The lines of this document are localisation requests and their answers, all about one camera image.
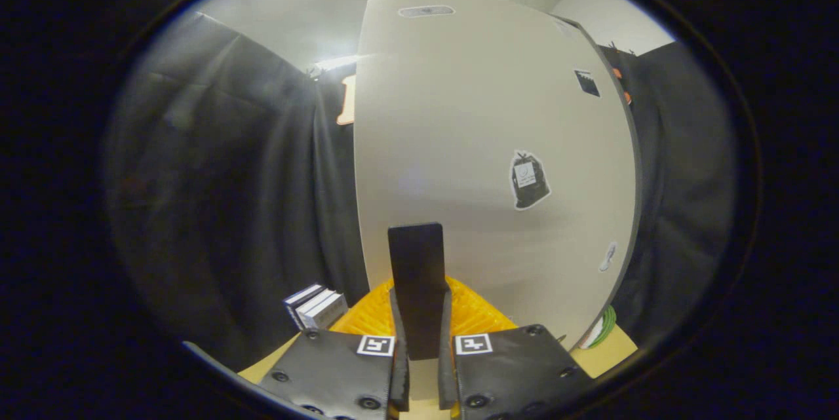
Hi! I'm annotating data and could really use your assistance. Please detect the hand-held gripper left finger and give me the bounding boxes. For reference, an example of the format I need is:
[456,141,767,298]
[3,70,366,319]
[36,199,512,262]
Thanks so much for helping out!
[259,278,411,420]

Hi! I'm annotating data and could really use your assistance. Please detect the white cover book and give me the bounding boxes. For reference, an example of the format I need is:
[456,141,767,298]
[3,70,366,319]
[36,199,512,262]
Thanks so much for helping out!
[294,288,339,331]

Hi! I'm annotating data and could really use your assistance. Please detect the dark cover book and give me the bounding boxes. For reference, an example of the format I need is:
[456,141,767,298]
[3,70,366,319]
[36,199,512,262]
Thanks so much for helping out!
[284,283,326,330]

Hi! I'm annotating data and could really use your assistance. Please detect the green striped round object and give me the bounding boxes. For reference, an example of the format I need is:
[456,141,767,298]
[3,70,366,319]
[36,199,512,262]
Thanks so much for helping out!
[579,305,617,350]

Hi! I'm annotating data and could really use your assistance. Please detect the white shoe cabinet door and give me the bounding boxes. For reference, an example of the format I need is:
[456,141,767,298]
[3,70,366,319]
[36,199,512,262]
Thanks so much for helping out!
[354,0,638,352]

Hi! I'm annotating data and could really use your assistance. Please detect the black backdrop cloth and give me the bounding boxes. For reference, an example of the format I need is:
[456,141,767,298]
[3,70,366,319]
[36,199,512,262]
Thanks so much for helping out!
[600,40,738,349]
[105,10,371,368]

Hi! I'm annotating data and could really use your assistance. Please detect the black cabinet door handle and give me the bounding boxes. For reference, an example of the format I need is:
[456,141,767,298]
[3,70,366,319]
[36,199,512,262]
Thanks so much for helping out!
[387,223,447,361]

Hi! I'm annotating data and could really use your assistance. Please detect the grey cover book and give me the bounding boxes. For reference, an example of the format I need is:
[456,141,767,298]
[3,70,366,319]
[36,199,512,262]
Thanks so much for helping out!
[303,292,349,332]

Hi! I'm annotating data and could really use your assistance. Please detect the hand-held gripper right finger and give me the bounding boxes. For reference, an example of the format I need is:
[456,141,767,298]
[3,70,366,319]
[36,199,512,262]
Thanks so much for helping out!
[437,276,595,420]

